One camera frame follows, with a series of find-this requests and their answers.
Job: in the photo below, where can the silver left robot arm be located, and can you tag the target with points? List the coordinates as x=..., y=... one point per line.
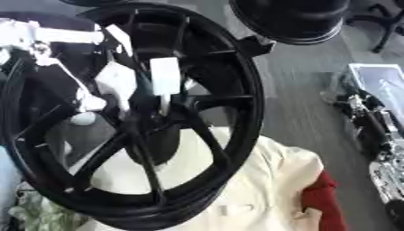
x=47, y=34

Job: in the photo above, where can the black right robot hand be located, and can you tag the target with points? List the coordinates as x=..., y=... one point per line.
x=365, y=126

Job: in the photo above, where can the cream cloth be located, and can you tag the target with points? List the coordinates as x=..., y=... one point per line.
x=263, y=186

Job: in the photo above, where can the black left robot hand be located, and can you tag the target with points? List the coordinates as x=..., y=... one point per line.
x=55, y=81

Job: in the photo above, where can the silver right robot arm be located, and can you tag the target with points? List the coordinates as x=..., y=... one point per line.
x=388, y=177

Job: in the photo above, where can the white pin with flat head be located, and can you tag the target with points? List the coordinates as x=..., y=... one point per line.
x=165, y=75
x=119, y=38
x=115, y=81

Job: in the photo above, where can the red cloth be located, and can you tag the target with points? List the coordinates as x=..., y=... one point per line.
x=323, y=201

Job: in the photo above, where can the green and white patterned cloth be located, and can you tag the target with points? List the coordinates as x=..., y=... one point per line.
x=44, y=215

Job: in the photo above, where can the black office chair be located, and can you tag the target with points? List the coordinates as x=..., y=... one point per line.
x=381, y=21

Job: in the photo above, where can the black spoked wheel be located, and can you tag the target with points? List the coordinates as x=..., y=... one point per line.
x=239, y=99

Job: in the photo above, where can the black wheel stand bracket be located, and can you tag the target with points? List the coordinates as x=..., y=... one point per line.
x=256, y=45

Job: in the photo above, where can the clear plastic bin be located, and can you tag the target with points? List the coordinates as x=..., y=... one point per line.
x=381, y=78

